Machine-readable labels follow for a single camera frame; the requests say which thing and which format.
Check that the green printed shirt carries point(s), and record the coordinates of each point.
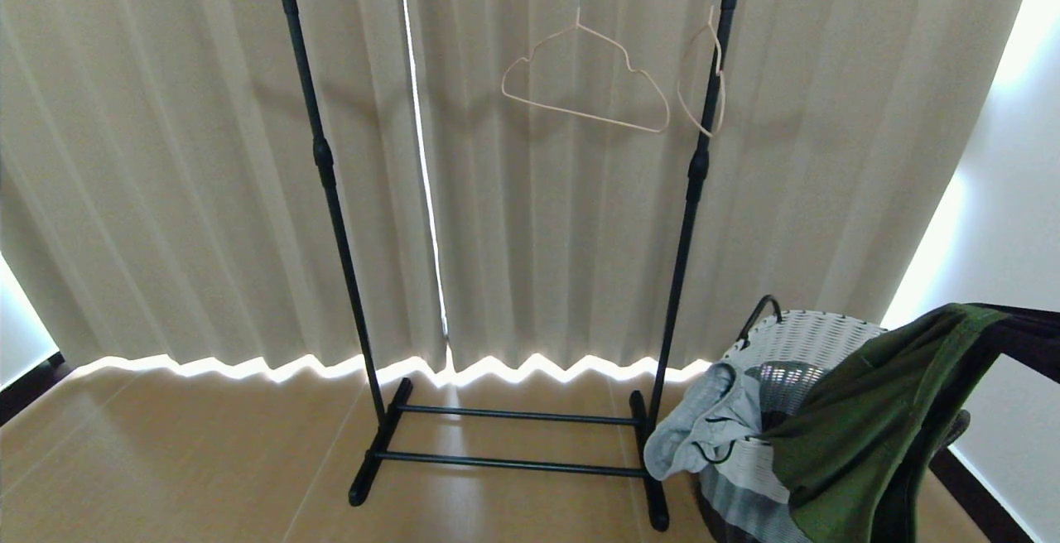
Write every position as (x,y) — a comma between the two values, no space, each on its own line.
(869,427)

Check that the pink clothes hanger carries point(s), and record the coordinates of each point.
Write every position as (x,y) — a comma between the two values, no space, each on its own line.
(580,113)
(694,118)

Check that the white laundry basket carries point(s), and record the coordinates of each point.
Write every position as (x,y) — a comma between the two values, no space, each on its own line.
(820,336)

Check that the pale grey shorts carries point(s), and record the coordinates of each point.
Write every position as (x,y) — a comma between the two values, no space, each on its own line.
(704,419)

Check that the beige curtain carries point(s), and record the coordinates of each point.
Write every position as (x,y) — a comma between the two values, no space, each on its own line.
(166,154)

